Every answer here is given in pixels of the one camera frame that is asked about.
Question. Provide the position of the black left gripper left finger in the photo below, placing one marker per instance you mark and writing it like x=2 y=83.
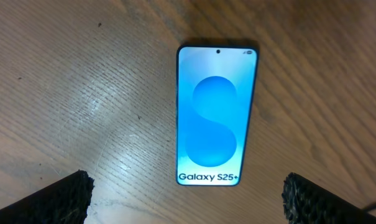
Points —
x=63 y=202

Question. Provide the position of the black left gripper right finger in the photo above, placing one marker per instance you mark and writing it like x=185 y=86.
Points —
x=304 y=202

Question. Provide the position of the blue Galaxy smartphone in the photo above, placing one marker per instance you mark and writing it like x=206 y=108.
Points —
x=214 y=93

